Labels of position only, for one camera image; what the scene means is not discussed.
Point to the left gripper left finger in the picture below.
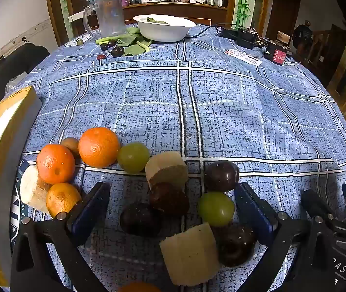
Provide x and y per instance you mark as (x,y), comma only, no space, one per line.
(32,266)

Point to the wooden cabinet shelf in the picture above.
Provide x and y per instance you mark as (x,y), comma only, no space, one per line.
(198,13)

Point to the brown kiwi fruit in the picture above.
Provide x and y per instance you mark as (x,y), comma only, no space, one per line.
(72,144)

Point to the green leafy vegetable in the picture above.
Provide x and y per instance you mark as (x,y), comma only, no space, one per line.
(132,41)

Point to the far red jujube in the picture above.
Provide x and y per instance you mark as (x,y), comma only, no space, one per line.
(100,57)

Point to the large orange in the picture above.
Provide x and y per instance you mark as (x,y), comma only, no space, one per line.
(99,147)

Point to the yellow rimmed white foam tray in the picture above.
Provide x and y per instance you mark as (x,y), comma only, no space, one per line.
(17,115)

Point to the black red battery pack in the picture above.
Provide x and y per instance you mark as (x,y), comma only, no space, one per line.
(276,52)

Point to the white bowl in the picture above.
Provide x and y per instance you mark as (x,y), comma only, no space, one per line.
(163,28)

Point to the small mandarin orange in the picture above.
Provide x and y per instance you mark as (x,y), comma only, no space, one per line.
(61,197)

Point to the white paper card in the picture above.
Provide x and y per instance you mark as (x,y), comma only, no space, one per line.
(243,57)

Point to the black sofa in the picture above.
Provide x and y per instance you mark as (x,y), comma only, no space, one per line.
(23,60)

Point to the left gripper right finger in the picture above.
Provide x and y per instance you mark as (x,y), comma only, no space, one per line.
(275,230)

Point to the far dark plum small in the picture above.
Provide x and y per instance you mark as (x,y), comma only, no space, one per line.
(104,46)

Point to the medium orange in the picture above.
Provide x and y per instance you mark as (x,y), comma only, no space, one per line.
(55,164)

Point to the blue plaid tablecloth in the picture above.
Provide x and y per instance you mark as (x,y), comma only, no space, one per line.
(278,124)

